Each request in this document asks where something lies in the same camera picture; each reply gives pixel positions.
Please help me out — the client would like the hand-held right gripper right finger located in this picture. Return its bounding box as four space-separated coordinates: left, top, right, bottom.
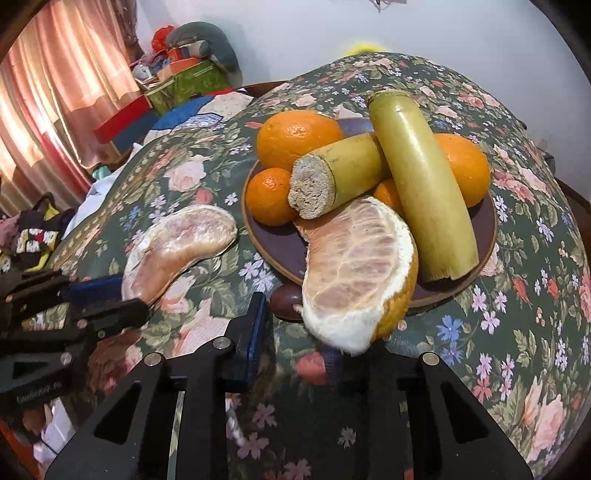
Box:
323 346 534 480

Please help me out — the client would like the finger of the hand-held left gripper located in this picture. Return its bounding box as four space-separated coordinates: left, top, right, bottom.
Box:
0 298 151 371
0 268 125 320

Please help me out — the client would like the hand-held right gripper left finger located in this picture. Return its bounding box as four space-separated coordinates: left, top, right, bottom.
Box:
44 292 269 480

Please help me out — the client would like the purple plate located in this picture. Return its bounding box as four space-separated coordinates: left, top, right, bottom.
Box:
241 117 498 309

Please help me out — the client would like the large peeled pomelo segment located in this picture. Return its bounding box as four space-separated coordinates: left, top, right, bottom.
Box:
295 196 420 357

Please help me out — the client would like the small mandarin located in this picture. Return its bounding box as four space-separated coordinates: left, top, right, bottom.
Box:
246 167 301 227
373 178 407 215

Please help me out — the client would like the short green sugarcane piece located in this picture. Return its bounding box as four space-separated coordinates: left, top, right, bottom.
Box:
287 133 393 220

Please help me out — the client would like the long green sugarcane piece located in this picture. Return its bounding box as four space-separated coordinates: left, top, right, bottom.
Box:
367 89 479 283

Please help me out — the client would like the dark red fruit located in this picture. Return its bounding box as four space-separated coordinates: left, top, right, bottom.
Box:
269 282 305 321

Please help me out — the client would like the black printed bag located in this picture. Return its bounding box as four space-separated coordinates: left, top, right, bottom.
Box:
0 194 77 273

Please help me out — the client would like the floral tablecloth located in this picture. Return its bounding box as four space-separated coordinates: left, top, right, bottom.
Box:
46 53 591 480

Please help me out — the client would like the red box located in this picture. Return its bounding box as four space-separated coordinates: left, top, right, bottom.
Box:
93 97 155 144

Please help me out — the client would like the pink curtain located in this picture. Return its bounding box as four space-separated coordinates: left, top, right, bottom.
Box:
0 0 144 217

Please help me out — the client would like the large orange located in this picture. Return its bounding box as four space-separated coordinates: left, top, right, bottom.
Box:
434 134 491 208
256 110 345 172

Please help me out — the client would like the orange box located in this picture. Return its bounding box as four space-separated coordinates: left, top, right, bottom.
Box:
156 56 206 80

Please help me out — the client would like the yellow object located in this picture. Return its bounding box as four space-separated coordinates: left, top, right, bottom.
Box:
342 41 386 57

